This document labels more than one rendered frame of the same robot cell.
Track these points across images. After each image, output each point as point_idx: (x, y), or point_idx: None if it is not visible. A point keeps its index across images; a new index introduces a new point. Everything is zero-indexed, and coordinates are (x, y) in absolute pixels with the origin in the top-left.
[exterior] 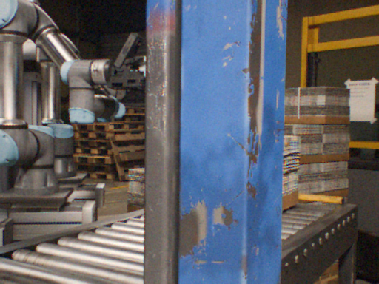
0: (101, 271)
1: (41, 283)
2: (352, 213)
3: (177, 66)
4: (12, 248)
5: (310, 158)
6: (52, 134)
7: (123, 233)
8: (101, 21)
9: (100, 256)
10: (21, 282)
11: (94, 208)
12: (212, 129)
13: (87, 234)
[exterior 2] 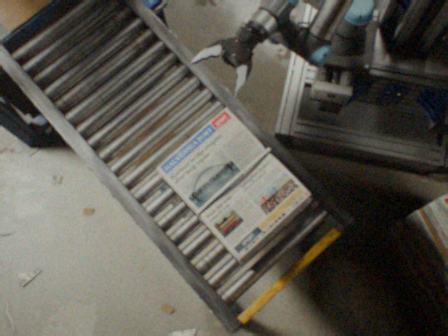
0: (99, 67)
1: (86, 40)
2: (212, 312)
3: None
4: (152, 27)
5: None
6: (348, 19)
7: (176, 90)
8: None
9: (124, 69)
10: (92, 33)
11: (329, 93)
12: None
13: (177, 68)
